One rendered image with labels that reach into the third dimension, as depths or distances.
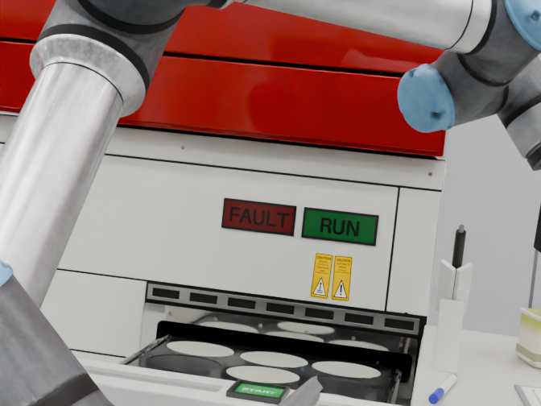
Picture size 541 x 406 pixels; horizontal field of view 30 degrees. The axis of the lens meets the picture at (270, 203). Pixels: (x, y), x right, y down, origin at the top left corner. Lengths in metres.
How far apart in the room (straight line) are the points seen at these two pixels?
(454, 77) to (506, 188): 1.97
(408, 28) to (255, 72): 0.59
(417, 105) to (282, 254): 0.54
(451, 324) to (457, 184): 1.84
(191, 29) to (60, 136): 0.71
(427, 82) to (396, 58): 0.42
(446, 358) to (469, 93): 0.33
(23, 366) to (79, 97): 0.35
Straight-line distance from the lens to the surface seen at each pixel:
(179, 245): 1.64
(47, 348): 0.67
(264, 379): 1.38
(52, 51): 0.97
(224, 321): 1.62
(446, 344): 1.24
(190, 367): 1.41
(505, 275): 3.08
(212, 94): 1.57
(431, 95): 1.11
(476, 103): 1.13
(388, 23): 1.00
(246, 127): 1.56
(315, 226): 1.59
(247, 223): 1.61
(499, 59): 1.07
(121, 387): 1.03
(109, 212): 1.67
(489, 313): 3.09
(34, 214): 0.87
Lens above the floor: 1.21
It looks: 3 degrees down
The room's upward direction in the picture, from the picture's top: 6 degrees clockwise
